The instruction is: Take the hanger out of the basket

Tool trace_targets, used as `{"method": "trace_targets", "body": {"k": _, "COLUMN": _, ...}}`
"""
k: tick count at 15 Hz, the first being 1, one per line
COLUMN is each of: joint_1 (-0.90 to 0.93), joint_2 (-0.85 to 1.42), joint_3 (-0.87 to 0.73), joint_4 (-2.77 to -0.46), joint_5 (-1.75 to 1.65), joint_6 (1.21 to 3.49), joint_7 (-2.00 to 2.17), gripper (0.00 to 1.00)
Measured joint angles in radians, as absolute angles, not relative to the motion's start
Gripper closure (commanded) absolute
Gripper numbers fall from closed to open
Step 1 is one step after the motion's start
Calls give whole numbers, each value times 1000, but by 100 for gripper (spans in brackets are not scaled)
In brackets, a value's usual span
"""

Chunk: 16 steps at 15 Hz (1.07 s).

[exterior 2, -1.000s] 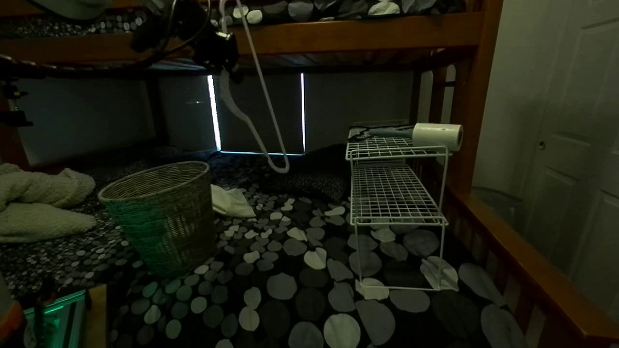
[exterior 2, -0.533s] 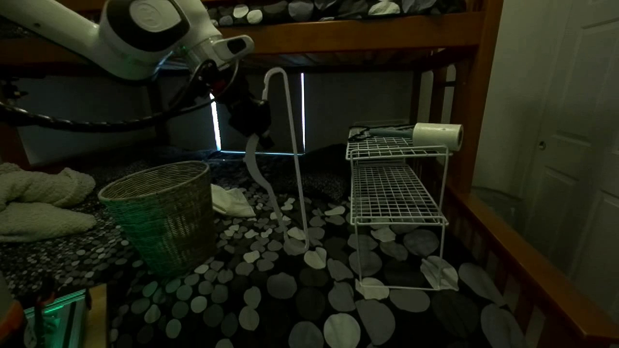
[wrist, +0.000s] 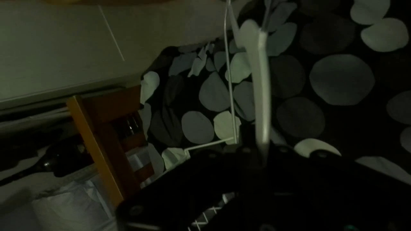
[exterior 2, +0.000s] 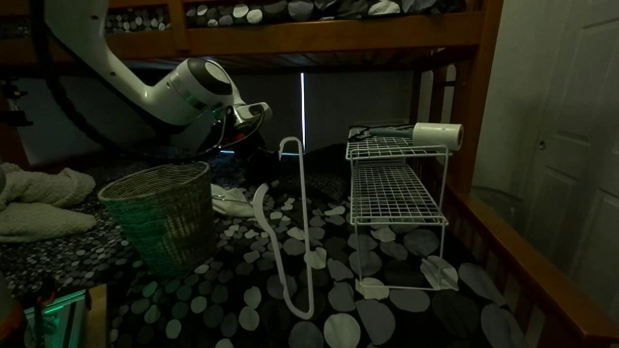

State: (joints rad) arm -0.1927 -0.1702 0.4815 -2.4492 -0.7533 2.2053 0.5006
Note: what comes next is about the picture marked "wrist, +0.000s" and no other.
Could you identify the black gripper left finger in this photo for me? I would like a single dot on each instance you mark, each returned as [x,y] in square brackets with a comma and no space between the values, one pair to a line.
[192,184]

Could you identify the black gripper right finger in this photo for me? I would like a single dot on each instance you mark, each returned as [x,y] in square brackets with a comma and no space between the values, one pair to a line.
[334,188]

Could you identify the black duvet with grey spots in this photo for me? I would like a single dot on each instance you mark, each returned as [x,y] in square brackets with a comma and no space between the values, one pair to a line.
[334,85]

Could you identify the clear plastic bag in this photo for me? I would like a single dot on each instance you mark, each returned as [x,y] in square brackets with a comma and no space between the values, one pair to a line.
[72,206]

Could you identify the black clutter under bed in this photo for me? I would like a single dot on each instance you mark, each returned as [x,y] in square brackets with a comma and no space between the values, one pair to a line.
[55,158]

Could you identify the wooden bunk bed frame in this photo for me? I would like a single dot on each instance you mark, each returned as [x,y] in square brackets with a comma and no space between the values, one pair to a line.
[103,141]

